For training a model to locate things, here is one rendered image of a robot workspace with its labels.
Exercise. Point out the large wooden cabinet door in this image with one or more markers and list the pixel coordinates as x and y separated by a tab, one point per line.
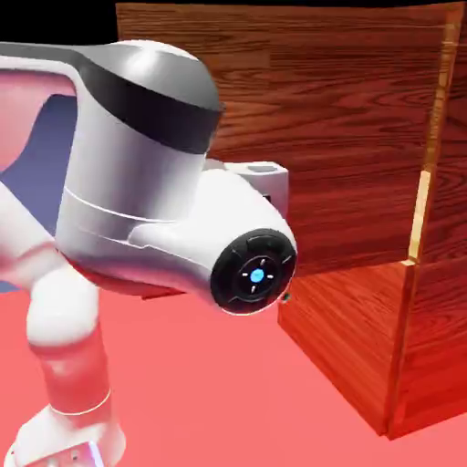
450	175

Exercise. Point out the red-brown wooden cabinet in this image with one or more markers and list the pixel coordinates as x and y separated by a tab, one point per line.
346	153

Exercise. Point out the small wooden cabinet door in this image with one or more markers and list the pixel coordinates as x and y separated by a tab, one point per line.
434	346

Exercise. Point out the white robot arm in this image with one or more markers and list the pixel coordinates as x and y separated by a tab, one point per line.
138	189

